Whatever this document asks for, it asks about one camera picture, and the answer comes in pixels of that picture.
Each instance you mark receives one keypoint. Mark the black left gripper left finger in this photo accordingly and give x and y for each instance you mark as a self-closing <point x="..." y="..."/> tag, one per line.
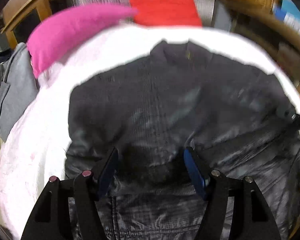
<point x="50" y="217"/>

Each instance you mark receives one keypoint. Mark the red cloth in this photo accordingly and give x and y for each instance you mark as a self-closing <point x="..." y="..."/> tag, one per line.
<point x="166" y="12"/>

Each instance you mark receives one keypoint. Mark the grey garment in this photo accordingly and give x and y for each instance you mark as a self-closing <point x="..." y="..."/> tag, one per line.
<point x="18" y="88"/>

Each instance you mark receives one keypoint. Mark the wooden shelf unit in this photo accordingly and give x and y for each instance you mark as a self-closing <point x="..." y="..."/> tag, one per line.
<point x="277" y="32"/>

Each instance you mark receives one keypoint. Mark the white fluffy bed blanket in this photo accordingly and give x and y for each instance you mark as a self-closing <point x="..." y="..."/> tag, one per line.
<point x="36" y="146"/>

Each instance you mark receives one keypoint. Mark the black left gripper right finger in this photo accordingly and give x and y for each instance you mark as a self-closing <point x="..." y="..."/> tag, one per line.
<point x="251" y="218"/>

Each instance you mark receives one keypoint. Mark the wooden bedside cabinet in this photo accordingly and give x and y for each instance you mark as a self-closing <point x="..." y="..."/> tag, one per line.
<point x="22" y="16"/>

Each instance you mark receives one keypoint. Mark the pink pillow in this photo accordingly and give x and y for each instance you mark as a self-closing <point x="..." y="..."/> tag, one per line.
<point x="65" y="30"/>

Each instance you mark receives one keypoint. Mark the black puffer jacket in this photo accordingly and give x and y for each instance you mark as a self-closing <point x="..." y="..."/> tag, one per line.
<point x="177" y="96"/>

